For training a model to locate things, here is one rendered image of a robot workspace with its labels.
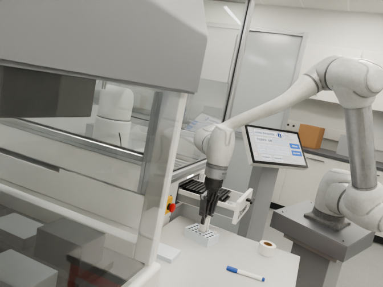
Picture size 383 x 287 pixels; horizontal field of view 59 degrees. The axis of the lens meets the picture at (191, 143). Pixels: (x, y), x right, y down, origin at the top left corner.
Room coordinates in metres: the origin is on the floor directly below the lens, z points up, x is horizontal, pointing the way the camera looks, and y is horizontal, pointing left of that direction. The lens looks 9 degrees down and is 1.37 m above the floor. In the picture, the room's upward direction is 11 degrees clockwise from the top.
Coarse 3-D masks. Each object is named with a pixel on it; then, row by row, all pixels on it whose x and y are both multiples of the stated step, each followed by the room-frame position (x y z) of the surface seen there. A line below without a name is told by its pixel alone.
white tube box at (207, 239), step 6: (186, 228) 1.35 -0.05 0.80; (192, 228) 1.36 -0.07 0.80; (186, 234) 1.35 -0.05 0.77; (192, 234) 1.33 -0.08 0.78; (198, 234) 1.31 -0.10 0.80; (204, 234) 1.33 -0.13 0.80; (210, 234) 1.34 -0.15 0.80; (216, 234) 1.35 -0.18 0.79; (198, 240) 1.31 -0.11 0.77; (204, 240) 1.29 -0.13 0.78; (210, 240) 1.30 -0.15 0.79; (216, 240) 1.34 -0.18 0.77; (204, 246) 1.29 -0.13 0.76
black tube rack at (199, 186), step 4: (192, 180) 1.75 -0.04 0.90; (184, 184) 1.63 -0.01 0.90; (188, 184) 1.64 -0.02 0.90; (192, 184) 1.66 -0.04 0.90; (196, 184) 1.67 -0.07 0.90; (200, 184) 1.68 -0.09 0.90; (204, 184) 1.71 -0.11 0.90; (184, 188) 1.66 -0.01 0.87; (188, 188) 1.58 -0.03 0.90; (192, 188) 1.59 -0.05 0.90; (196, 188) 1.61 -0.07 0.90; (200, 188) 1.61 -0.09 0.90; (204, 188) 1.63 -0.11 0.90; (220, 188) 1.68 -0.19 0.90; (224, 188) 1.70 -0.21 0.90; (196, 192) 1.63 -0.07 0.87; (200, 192) 1.56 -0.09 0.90; (224, 192) 1.63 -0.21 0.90; (228, 196) 1.67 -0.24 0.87; (220, 200) 1.58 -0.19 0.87; (224, 200) 1.59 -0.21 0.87
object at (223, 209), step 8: (184, 192) 1.55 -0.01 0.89; (192, 192) 1.54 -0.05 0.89; (232, 192) 1.71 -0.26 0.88; (240, 192) 1.70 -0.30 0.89; (184, 200) 1.54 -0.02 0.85; (192, 200) 1.53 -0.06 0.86; (232, 200) 1.71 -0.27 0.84; (216, 208) 1.49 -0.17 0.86; (224, 208) 1.47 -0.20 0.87; (232, 208) 1.46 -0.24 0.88; (232, 216) 1.46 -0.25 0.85
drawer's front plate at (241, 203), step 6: (246, 192) 1.61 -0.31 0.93; (240, 198) 1.49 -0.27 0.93; (246, 198) 1.57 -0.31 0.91; (240, 204) 1.44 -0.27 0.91; (246, 204) 1.61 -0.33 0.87; (240, 210) 1.47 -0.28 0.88; (246, 210) 1.65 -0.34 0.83; (234, 216) 1.44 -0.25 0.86; (240, 216) 1.51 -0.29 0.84; (234, 222) 1.44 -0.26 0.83
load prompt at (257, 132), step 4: (256, 132) 2.45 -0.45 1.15; (260, 132) 2.47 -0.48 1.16; (264, 132) 2.49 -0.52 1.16; (268, 132) 2.51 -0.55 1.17; (272, 132) 2.53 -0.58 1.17; (276, 132) 2.55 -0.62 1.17; (268, 136) 2.49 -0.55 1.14; (272, 136) 2.51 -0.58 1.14; (276, 136) 2.53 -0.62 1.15; (280, 136) 2.55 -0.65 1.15; (284, 136) 2.57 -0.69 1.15
